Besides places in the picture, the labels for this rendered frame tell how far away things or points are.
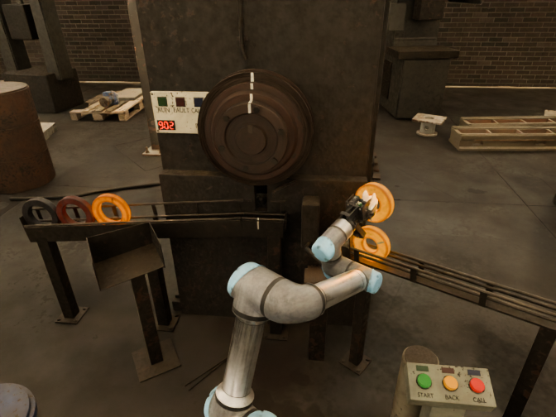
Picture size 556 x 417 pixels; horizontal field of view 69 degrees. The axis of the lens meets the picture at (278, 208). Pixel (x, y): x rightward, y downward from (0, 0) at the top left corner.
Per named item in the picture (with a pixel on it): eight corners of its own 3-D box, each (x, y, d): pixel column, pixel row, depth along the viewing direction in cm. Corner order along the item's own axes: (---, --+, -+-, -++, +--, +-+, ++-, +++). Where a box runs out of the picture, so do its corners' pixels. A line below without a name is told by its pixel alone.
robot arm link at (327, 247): (311, 259, 138) (308, 242, 133) (329, 239, 144) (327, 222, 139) (330, 268, 134) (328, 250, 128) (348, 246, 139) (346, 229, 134)
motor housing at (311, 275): (303, 342, 210) (305, 258, 184) (345, 345, 208) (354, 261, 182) (301, 361, 199) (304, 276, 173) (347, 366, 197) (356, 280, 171)
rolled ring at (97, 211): (83, 200, 191) (88, 197, 194) (103, 232, 199) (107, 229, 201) (116, 192, 186) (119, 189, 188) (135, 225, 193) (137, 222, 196)
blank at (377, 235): (366, 261, 172) (363, 266, 169) (350, 229, 171) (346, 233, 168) (397, 255, 160) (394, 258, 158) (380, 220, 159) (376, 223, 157)
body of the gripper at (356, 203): (371, 198, 142) (353, 218, 135) (372, 216, 147) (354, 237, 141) (352, 192, 146) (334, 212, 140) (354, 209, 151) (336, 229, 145)
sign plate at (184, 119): (158, 131, 182) (151, 90, 174) (213, 132, 180) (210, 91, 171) (155, 132, 180) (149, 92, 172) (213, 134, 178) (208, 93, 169)
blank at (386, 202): (359, 178, 156) (354, 180, 154) (396, 186, 146) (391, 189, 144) (357, 214, 162) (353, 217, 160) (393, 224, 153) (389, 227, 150)
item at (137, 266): (120, 357, 203) (85, 237, 168) (171, 337, 214) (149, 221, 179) (128, 388, 187) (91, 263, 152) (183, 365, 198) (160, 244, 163)
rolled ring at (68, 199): (82, 195, 188) (86, 193, 191) (49, 200, 192) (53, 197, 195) (98, 229, 197) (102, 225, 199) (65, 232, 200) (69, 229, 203)
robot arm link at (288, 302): (303, 303, 95) (388, 266, 133) (268, 284, 102) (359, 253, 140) (293, 345, 98) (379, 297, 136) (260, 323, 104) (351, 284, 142)
